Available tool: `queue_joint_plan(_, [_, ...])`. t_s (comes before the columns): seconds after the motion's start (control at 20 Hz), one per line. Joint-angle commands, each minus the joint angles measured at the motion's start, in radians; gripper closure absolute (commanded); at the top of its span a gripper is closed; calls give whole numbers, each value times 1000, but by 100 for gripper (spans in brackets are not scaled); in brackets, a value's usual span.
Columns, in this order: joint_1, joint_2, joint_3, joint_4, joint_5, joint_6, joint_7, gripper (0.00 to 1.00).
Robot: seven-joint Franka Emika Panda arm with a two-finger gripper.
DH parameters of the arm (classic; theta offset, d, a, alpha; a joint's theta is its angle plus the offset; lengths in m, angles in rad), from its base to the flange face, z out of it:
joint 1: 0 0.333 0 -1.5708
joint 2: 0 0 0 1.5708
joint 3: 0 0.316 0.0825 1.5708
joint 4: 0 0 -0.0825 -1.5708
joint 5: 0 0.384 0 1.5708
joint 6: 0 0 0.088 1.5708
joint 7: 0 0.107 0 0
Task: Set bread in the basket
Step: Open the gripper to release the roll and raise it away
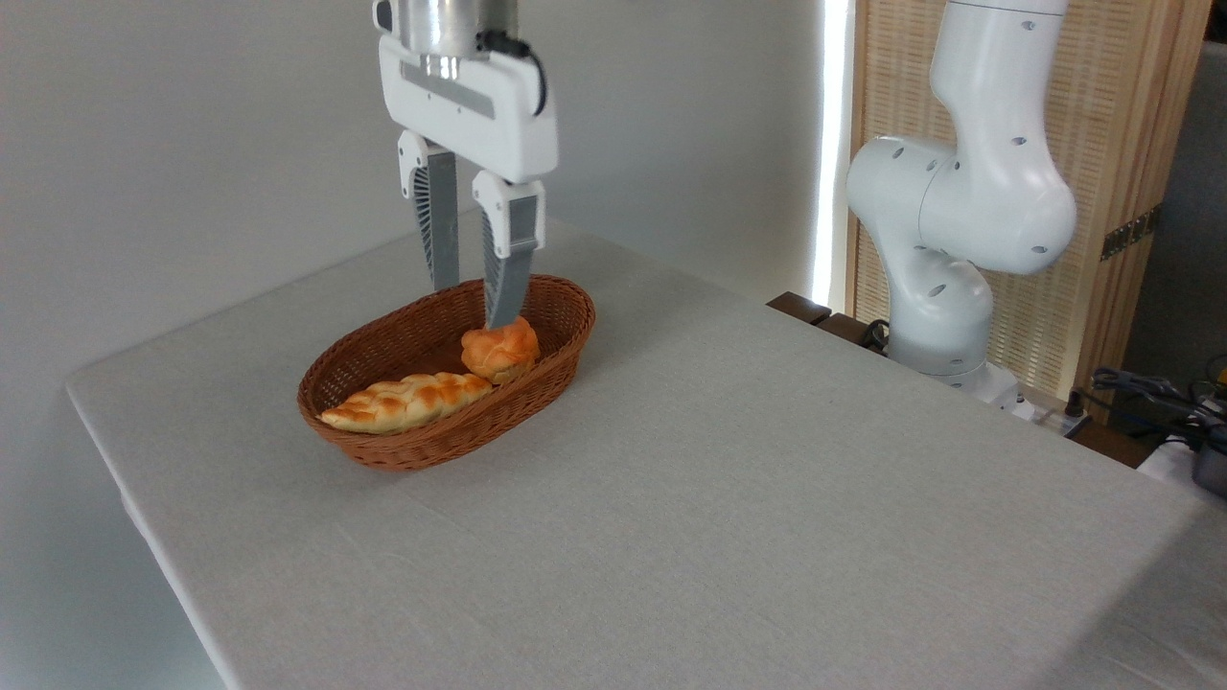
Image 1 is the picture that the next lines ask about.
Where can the round knotted bread roll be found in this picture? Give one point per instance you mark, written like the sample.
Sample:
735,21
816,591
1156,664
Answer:
498,353

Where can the brown wicker oval basket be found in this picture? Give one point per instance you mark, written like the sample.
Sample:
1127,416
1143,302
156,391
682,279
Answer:
537,388

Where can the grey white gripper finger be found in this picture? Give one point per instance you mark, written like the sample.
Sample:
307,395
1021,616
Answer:
510,259
441,220

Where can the long braided bread loaf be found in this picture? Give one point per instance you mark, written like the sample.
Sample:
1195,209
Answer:
407,402

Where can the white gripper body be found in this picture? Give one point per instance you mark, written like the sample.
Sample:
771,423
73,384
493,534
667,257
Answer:
489,115

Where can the grey device box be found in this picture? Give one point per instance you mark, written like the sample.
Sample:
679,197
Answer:
1212,471

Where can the grey tablecloth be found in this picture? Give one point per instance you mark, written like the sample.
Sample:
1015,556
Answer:
748,498

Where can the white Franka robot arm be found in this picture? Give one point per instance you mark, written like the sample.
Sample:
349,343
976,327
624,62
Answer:
968,201

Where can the black metal screen hinge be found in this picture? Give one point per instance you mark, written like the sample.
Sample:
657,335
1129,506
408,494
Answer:
1129,234

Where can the dark brown wooden board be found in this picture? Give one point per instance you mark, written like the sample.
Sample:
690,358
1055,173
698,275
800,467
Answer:
815,314

